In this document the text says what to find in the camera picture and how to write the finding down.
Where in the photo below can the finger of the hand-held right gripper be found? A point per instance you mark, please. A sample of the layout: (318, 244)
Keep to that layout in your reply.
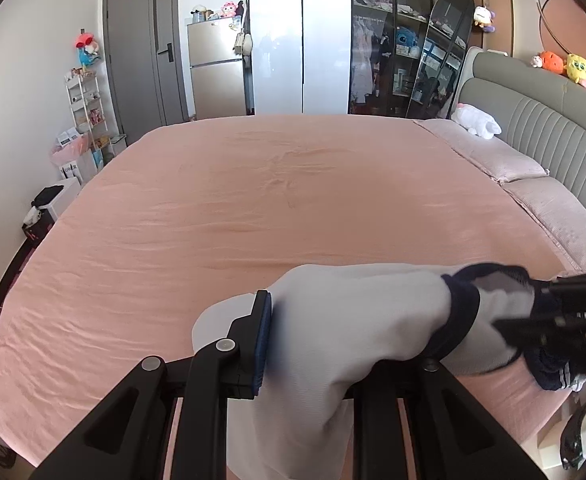
(533, 332)
(573, 287)

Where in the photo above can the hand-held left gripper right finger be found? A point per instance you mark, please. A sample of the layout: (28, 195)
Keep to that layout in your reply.
(438, 395)

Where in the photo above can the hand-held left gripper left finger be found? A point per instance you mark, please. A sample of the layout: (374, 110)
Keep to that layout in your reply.
(262, 340)

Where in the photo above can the white shirt with navy trim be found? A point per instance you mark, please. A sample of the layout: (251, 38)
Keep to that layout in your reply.
(353, 320)

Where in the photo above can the navy garment with white print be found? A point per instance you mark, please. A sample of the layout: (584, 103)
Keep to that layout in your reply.
(548, 372)

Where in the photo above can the pink pillow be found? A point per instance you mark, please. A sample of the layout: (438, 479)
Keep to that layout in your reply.
(558, 210)
(488, 152)

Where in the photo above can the grey padded headboard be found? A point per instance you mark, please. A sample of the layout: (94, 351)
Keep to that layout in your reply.
(533, 110)

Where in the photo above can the row of plush toys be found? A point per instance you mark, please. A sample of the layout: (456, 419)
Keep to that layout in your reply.
(578, 67)

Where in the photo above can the bed with pink sheet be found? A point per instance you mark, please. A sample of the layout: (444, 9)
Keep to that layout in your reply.
(223, 210)

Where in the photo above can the white and purple plush toy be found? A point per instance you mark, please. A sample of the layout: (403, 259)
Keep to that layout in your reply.
(483, 17)

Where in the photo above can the arched floor mirror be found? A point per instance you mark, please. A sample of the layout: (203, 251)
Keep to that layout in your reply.
(448, 20)

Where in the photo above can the white bin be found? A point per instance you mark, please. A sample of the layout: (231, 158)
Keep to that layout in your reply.
(118, 146)

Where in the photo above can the black cloth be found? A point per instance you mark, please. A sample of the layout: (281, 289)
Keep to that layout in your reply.
(48, 195)

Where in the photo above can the silver refrigerator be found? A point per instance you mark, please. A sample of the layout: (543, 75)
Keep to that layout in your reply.
(215, 85)

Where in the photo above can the pink gift bags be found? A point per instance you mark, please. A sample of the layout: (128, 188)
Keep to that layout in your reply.
(73, 155)

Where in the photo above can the white shelf rack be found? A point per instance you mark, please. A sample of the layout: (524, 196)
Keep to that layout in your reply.
(85, 110)

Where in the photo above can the beige hanging bag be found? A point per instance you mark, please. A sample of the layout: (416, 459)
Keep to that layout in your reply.
(244, 42)

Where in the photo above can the white glossy wardrobe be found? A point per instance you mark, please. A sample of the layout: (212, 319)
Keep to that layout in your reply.
(278, 35)

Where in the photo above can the grey door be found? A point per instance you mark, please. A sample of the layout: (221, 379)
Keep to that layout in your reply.
(133, 60)

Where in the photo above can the pink plush toy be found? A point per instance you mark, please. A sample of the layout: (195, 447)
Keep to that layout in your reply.
(228, 10)

